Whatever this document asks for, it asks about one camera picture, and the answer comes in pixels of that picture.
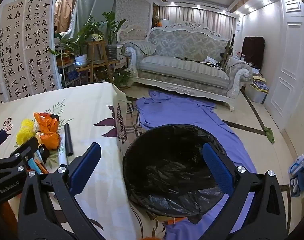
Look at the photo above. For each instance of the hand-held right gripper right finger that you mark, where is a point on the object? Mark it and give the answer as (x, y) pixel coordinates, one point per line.
(217, 165)

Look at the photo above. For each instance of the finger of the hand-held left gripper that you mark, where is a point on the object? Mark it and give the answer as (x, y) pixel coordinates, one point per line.
(24, 150)
(0, 136)

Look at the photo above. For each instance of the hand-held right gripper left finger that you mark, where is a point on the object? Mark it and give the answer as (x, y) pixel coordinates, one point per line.
(88, 160)

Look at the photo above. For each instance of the yellow foam mesh ball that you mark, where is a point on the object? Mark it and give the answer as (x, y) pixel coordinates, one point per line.
(24, 137)
(28, 125)

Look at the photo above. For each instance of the black cylindrical bottle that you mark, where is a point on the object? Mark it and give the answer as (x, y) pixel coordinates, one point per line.
(44, 150)

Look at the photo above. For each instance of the orange wrapper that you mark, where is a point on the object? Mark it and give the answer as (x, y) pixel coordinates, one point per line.
(43, 168)

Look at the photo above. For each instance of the orange plastic bag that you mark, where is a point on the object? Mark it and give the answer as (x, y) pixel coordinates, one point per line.
(45, 123)
(50, 140)

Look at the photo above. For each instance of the black tube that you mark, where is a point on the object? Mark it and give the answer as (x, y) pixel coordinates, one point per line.
(68, 140)

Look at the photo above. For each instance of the bin with black bag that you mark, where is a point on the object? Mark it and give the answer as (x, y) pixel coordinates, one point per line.
(167, 160)

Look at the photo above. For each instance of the orange-brown object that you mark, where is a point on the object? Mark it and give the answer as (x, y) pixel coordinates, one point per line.
(9, 212)

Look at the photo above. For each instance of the floral tablecloth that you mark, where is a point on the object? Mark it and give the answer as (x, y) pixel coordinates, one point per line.
(91, 110)

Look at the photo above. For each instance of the green cloth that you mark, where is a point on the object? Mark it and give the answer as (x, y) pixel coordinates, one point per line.
(269, 135)

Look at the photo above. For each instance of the plaid cloth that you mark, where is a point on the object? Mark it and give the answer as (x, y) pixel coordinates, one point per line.
(133, 120)

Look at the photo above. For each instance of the purple cloth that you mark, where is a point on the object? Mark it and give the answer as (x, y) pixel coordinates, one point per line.
(187, 112)

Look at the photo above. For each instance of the grey storage box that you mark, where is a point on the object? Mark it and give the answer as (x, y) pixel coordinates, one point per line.
(257, 95)

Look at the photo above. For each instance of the slippers on floor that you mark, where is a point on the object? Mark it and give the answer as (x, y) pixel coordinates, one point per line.
(301, 175)

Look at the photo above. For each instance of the white metal rack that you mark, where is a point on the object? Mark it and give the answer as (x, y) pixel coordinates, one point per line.
(63, 75)

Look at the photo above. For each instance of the small green floor plant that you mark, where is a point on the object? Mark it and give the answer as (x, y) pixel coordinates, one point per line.
(121, 78)

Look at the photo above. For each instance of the calligraphy folding screen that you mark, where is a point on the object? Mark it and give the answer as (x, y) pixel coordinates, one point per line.
(24, 45)

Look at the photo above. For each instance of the wooden plant stand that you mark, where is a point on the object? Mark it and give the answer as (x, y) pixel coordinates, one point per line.
(96, 62)

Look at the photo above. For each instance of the leafy plant in white pot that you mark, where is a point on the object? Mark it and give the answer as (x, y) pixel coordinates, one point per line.
(80, 60)

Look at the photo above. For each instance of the pile of papers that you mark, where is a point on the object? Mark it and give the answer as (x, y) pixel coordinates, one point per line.
(210, 62)

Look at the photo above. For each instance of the ornate grey sofa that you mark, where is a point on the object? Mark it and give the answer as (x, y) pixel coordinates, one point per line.
(182, 67)

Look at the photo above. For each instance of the tall plant in grey pot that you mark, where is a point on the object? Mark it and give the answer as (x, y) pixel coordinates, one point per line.
(111, 51)

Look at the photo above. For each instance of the toy rifle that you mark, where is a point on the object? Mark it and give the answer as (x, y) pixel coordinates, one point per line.
(227, 52)

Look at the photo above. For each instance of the white panelled door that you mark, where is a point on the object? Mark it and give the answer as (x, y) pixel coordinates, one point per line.
(289, 67)

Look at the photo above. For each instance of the blue and white ceramic pot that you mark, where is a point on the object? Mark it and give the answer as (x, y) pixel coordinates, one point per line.
(96, 37)

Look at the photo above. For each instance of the ornate white armchair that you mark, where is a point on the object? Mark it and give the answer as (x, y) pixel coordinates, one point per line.
(131, 32)

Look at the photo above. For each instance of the brown curtain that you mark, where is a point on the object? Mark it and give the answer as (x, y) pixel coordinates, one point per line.
(64, 7)

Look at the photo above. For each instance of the sheer window curtain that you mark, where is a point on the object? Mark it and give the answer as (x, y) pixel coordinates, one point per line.
(192, 15)

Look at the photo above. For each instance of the grey-green curtain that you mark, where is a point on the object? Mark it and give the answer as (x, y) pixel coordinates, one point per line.
(91, 0)

